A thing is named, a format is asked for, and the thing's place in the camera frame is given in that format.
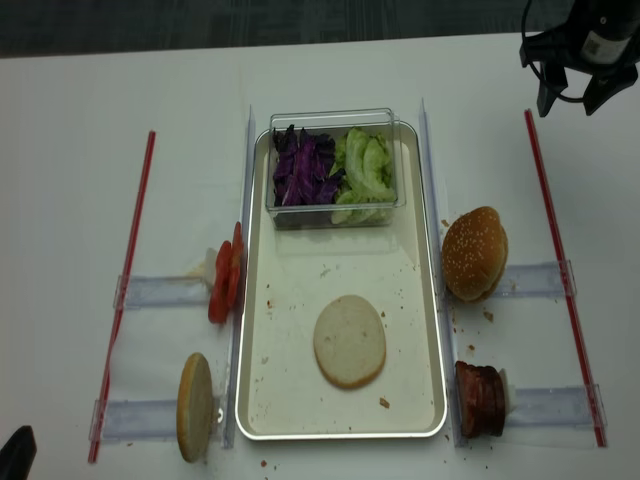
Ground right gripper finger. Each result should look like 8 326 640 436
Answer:
537 61 568 117
582 69 638 116

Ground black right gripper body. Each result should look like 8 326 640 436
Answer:
520 0 639 80

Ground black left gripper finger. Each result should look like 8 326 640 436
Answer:
0 425 37 480

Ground green lettuce pile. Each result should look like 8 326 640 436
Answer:
331 127 397 226

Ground red tomato slices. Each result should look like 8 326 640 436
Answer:
208 222 244 324

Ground white tomato pusher block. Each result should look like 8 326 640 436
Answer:
202 248 218 289

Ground brown meat patties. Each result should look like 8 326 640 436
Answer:
455 361 506 439

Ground sesame burger bun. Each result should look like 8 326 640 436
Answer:
441 206 509 303

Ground standing bun slice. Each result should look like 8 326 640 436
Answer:
176 352 214 463

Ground left red plastic strip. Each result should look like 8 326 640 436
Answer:
87 130 156 465

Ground red plastic strip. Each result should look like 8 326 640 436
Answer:
524 109 608 448
87 130 156 465

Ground left long clear divider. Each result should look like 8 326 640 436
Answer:
221 105 256 450

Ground long clear divider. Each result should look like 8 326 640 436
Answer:
419 99 466 448
221 105 256 450

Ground clear plastic salad container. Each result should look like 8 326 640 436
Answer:
265 108 405 230

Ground purple cabbage pieces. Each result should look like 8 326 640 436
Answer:
271 124 346 207

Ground right long clear divider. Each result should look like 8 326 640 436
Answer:
419 99 466 448

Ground white patty pusher block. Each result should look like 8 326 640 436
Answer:
498 368 517 427

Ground white metal tray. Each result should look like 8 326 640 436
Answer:
235 123 447 441

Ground bun bottom on tray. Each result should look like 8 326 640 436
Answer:
313 295 386 389

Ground right red plastic strip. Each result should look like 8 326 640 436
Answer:
524 109 608 448

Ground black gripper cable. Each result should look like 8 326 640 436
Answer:
519 0 594 105

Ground clear rail by bun slice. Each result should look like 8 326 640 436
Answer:
88 397 226 442

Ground clear rail by sesame bun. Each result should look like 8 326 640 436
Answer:
491 260 577 299

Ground clear rail by tomato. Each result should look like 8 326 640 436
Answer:
113 275 210 310

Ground clear rail by patties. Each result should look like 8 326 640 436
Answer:
507 384 608 429

